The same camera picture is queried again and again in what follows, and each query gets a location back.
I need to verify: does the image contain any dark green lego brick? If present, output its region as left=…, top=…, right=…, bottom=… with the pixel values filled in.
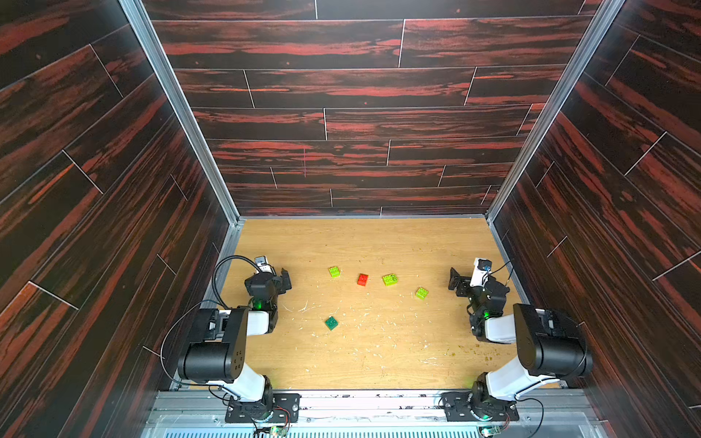
left=324, top=317, right=339, bottom=330

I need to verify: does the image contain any red lego brick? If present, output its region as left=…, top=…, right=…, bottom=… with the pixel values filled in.
left=357, top=274, right=369, bottom=287

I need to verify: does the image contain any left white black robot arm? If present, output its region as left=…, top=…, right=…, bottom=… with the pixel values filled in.
left=178, top=269, right=292, bottom=423

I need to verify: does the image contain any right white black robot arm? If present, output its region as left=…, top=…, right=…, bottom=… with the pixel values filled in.
left=442, top=258, right=593, bottom=423

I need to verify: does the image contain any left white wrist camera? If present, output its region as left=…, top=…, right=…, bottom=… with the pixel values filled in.
left=255, top=255, right=277, bottom=275

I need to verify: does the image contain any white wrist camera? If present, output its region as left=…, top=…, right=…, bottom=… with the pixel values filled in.
left=255, top=255, right=277, bottom=275
left=470, top=257, right=492, bottom=288

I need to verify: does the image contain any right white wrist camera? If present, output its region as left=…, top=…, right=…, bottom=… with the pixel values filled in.
left=470, top=257, right=492, bottom=288

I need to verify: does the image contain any left black cable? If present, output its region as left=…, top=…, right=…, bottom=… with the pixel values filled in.
left=211, top=254, right=261, bottom=310

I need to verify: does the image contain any black cable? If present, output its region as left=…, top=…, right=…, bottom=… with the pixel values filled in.
left=211, top=254, right=261, bottom=310
left=514, top=396, right=546, bottom=438

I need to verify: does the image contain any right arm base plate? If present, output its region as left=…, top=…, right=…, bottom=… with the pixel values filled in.
left=438, top=392, right=520, bottom=423

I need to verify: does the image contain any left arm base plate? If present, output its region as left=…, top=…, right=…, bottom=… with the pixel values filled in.
left=225, top=392, right=301, bottom=423

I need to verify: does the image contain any right black cable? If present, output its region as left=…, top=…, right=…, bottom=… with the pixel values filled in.
left=514, top=396, right=546, bottom=438

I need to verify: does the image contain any aluminium front rail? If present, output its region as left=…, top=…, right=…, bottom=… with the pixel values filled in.
left=142, top=389, right=610, bottom=437

